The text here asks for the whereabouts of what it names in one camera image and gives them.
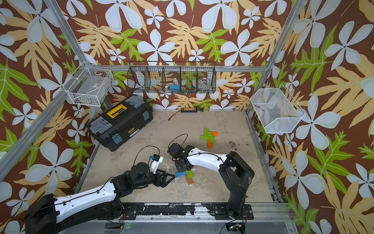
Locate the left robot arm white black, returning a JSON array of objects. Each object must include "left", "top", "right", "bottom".
[{"left": 24, "top": 162, "right": 175, "bottom": 234}]

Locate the lime lego brick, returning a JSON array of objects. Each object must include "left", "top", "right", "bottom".
[
  {"left": 200, "top": 135, "right": 214, "bottom": 140},
  {"left": 204, "top": 128, "right": 215, "bottom": 144},
  {"left": 186, "top": 171, "right": 194, "bottom": 178}
]

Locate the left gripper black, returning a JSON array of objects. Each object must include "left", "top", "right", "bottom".
[{"left": 133, "top": 167, "right": 176, "bottom": 188}]

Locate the black wire basket centre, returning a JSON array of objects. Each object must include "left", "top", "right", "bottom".
[{"left": 126, "top": 61, "right": 217, "bottom": 94}]

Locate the orange lego brick long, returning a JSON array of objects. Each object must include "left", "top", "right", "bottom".
[{"left": 207, "top": 140, "right": 213, "bottom": 148}]

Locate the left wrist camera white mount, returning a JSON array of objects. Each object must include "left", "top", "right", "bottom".
[{"left": 150, "top": 155, "right": 164, "bottom": 174}]

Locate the white wire basket left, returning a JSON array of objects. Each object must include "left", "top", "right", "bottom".
[{"left": 63, "top": 62, "right": 114, "bottom": 107}]

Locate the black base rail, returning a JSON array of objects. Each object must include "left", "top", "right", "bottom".
[{"left": 96, "top": 201, "right": 255, "bottom": 220}]

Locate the white wire basket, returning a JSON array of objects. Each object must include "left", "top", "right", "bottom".
[
  {"left": 250, "top": 85, "right": 306, "bottom": 135},
  {"left": 63, "top": 62, "right": 114, "bottom": 107}
]

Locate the tan lego brick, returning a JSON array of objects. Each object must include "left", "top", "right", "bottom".
[{"left": 185, "top": 175, "right": 194, "bottom": 185}]

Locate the white wire basket right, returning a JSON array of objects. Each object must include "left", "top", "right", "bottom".
[{"left": 250, "top": 85, "right": 306, "bottom": 135}]

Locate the black power strip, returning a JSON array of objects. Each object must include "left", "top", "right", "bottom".
[{"left": 181, "top": 107, "right": 198, "bottom": 113}]

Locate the black toolbox yellow handle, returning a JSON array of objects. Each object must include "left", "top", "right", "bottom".
[{"left": 88, "top": 95, "right": 153, "bottom": 152}]

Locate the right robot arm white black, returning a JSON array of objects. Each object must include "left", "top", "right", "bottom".
[{"left": 168, "top": 143, "right": 255, "bottom": 218}]

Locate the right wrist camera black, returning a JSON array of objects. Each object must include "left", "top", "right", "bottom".
[{"left": 168, "top": 143, "right": 183, "bottom": 160}]

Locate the blue lego plate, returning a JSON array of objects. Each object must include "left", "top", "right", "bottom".
[{"left": 175, "top": 171, "right": 187, "bottom": 178}]

